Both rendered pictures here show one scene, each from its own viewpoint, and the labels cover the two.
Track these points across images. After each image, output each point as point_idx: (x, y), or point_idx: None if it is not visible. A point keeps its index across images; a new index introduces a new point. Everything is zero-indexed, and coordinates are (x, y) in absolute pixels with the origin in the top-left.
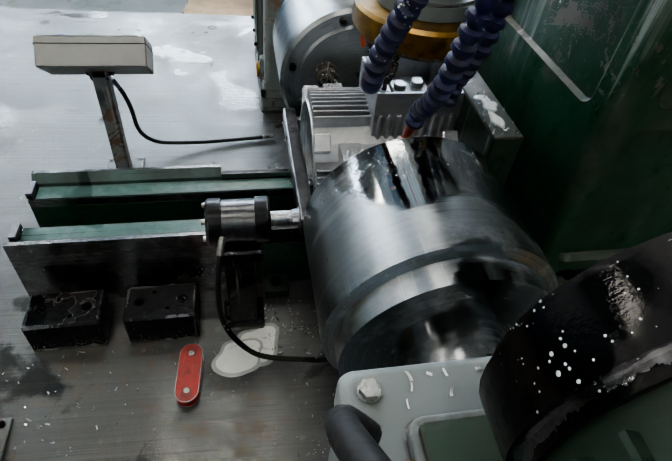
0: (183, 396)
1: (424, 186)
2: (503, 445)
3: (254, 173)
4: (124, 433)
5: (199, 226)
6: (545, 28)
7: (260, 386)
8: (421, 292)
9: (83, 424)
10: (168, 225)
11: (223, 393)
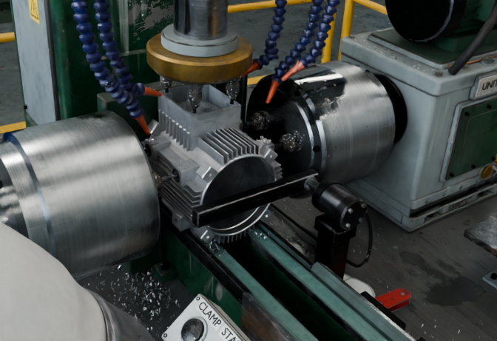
0: (407, 293)
1: (328, 75)
2: (461, 18)
3: (232, 273)
4: (447, 317)
5: (316, 285)
6: (138, 36)
7: (363, 272)
8: (379, 80)
9: (464, 339)
10: (331, 302)
11: (383, 286)
